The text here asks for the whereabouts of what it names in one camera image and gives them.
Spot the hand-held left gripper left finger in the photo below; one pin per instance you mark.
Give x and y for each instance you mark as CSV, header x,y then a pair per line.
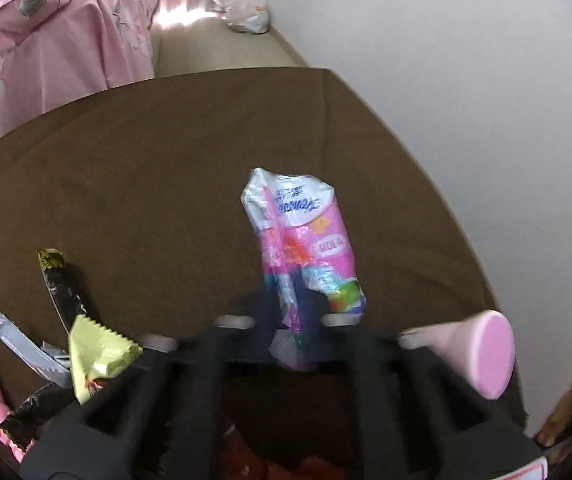
x,y
261,335

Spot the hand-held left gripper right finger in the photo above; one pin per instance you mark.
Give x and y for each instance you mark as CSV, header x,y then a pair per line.
x,y
316,340

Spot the pink white tissue packet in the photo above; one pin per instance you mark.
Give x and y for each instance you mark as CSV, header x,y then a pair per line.
x,y
311,230

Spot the pink cone-shaped object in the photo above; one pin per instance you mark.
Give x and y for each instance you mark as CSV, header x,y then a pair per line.
x,y
491,355

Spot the red packet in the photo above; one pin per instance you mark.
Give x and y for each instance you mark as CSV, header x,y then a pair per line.
x,y
266,460

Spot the tan brown object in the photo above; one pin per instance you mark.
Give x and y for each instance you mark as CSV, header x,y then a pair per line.
x,y
566,410

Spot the pale yellow wrapper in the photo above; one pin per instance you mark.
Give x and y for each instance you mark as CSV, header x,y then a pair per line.
x,y
95,355

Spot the black wrapper gold end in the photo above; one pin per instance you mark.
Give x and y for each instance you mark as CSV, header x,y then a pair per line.
x,y
58,285

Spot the crumpled black wrapper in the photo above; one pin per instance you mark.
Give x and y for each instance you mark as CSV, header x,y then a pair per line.
x,y
30,412

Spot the silver foil wrapper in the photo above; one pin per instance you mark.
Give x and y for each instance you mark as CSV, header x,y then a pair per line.
x,y
10,340

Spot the white plastic bag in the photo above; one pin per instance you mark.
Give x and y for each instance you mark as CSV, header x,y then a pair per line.
x,y
241,2

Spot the pink floral bed sheet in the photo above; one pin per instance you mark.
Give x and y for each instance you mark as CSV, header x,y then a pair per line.
x,y
40,60

